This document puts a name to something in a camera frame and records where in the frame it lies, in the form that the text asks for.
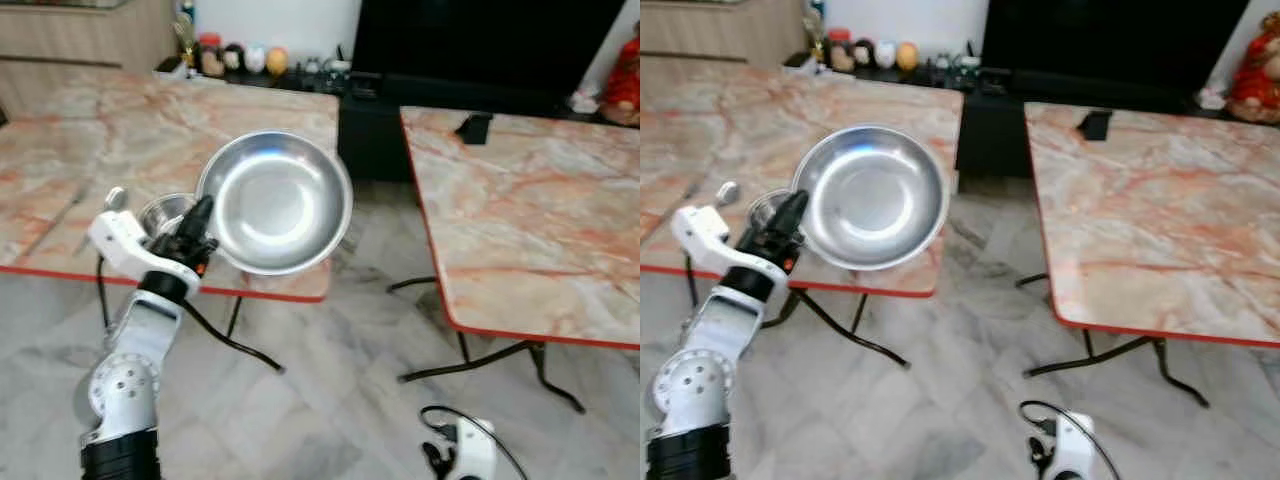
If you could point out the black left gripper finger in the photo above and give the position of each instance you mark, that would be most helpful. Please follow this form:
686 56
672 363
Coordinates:
199 216
790 212

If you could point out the large steel bowl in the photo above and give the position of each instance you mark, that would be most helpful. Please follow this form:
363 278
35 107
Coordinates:
275 200
872 195

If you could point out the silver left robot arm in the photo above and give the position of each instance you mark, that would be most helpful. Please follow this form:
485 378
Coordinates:
710 360
135 370

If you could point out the small steel bowl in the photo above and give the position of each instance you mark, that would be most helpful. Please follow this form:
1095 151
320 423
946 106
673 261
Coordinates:
163 212
766 207

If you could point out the steel spoon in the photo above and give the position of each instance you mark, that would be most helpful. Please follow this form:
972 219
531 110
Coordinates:
727 193
116 198

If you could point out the marble pattern folding table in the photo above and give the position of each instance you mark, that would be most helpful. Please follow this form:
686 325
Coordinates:
1160 215
70 150
700 140
530 220

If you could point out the red lid jar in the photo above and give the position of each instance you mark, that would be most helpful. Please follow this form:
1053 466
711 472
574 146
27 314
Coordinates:
210 55
839 50

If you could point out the dark egg figurine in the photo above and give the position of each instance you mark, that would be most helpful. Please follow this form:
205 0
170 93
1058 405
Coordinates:
233 57
862 52

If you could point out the white egg figurine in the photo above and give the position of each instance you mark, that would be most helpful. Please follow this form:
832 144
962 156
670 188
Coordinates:
255 58
885 54

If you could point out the orange egg figurine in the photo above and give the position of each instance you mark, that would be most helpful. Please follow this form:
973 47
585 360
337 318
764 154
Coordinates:
907 56
277 61

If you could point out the small gold trophy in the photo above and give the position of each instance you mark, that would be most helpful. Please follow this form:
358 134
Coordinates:
816 32
186 35

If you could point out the small glass ornament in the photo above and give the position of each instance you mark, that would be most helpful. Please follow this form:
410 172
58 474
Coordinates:
333 70
962 66

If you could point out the light wooden cabinet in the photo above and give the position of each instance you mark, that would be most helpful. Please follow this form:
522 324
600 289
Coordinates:
70 40
720 25

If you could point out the red seated figurine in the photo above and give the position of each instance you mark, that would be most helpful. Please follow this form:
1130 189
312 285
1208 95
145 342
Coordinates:
624 85
1258 85

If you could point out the small white ornament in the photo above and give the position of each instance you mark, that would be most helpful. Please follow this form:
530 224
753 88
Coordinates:
583 101
1210 97

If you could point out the small black box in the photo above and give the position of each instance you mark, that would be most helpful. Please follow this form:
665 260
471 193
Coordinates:
473 128
1096 123

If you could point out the black flat television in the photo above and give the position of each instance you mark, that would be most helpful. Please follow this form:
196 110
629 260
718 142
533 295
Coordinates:
480 40
1110 38

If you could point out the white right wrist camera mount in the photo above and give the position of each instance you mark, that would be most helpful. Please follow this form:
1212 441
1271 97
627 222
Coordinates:
476 448
1072 445

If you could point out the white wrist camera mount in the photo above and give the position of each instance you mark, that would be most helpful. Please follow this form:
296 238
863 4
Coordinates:
1072 445
705 235
476 448
120 240

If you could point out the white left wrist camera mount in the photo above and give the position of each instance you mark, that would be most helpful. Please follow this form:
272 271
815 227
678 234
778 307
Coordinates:
705 235
120 240

